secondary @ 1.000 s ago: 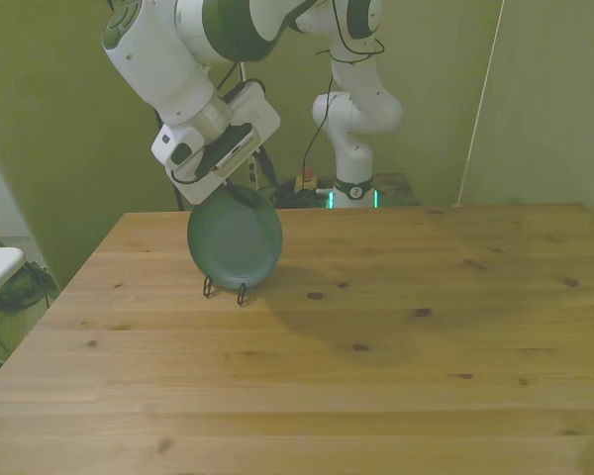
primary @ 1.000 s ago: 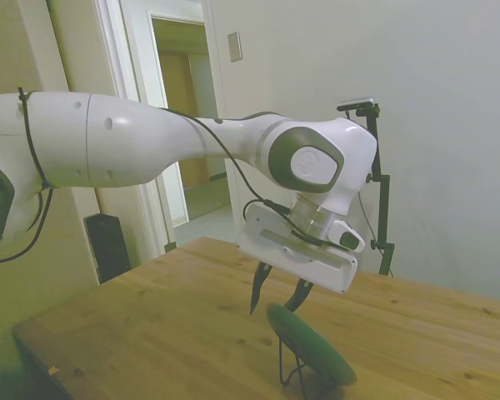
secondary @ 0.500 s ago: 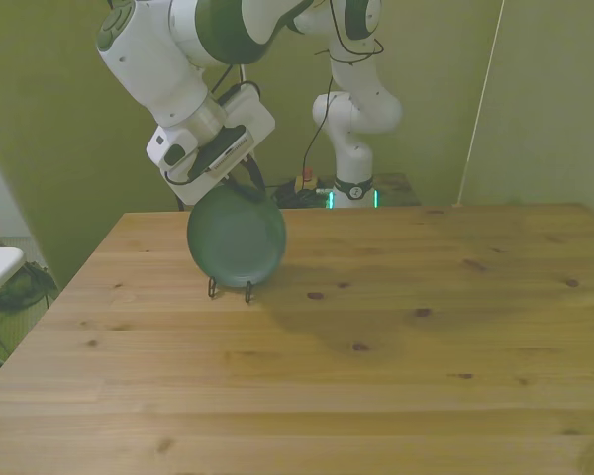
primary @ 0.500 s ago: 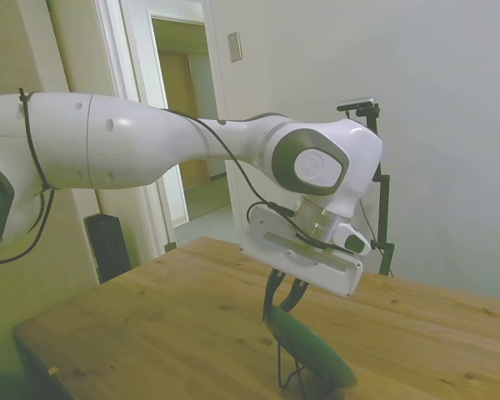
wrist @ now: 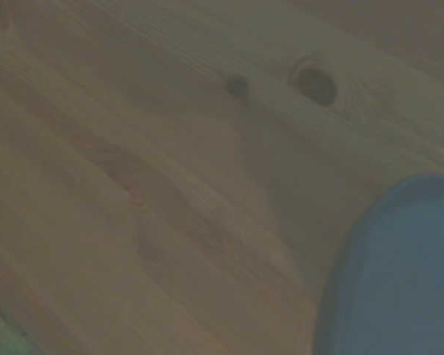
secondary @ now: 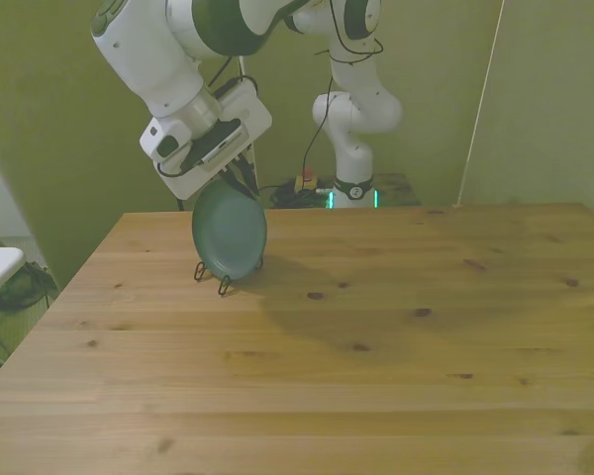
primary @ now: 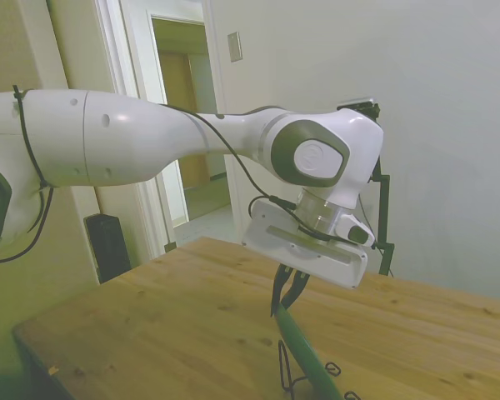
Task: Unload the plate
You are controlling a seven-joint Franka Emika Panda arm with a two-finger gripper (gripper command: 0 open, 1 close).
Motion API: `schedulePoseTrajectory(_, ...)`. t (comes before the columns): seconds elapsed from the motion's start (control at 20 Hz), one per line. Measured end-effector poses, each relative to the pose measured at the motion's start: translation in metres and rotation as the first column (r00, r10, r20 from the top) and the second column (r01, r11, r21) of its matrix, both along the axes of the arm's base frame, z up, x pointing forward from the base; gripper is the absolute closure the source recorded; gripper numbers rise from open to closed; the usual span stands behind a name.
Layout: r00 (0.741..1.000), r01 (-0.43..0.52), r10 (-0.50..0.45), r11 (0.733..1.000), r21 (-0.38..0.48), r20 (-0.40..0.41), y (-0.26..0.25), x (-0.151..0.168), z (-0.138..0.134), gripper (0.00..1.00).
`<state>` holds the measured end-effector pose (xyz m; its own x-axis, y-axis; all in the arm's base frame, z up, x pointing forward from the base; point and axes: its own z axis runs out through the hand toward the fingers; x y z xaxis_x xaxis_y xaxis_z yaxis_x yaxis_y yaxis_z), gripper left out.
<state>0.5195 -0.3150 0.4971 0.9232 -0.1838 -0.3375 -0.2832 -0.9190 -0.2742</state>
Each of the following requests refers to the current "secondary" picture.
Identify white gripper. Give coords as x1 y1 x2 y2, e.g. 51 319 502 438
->
152 79 274 202

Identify green round plate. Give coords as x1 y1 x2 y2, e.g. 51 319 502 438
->
191 178 269 283

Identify yellow emergency stop box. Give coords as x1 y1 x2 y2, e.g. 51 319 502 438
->
294 167 318 192

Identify dark green bag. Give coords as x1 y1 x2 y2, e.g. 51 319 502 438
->
0 263 59 314

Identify black cable bundle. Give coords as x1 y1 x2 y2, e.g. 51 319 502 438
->
269 182 329 209

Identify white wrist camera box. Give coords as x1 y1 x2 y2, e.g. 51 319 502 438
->
139 116 252 175

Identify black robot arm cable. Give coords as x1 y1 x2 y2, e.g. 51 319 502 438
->
300 0 385 194

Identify black wire plate stand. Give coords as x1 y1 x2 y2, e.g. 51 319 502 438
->
192 255 266 299

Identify white slanted cord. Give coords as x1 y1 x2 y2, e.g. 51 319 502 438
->
454 0 506 208

